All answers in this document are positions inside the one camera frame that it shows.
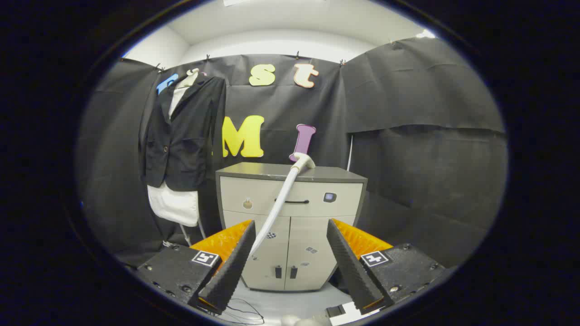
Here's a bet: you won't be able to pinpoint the black suit jacket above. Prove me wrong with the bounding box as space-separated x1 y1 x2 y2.
140 75 227 192

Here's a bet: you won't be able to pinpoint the thin black floor cable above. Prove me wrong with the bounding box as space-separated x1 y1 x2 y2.
199 298 266 326

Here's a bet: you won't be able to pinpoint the black backdrop cloth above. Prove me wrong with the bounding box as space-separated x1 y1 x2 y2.
76 36 508 272

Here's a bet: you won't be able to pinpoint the white shirt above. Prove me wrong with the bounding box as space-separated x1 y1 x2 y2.
147 70 200 227

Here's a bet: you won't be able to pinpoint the grey steamer stand poles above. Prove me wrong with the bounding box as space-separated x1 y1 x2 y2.
180 217 207 247

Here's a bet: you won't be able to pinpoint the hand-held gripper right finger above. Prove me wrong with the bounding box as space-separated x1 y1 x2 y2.
326 218 447 310

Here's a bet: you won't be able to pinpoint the white garment steamer head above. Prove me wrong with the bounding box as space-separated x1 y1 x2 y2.
248 153 316 258

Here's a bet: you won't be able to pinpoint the grey cabinet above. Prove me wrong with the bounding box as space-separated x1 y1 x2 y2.
215 162 368 292

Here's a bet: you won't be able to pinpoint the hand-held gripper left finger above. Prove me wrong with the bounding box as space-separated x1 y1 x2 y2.
136 220 257 316

